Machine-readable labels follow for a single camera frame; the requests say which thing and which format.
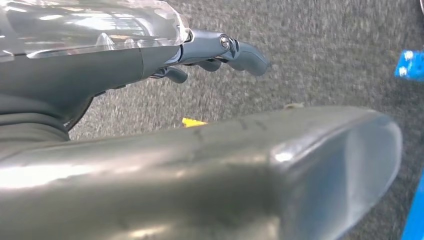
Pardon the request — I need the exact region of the blue metal shelf rack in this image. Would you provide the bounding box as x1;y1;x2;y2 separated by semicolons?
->
394;49;424;240

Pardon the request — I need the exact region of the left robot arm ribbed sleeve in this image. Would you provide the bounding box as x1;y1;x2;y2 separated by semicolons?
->
0;94;71;147

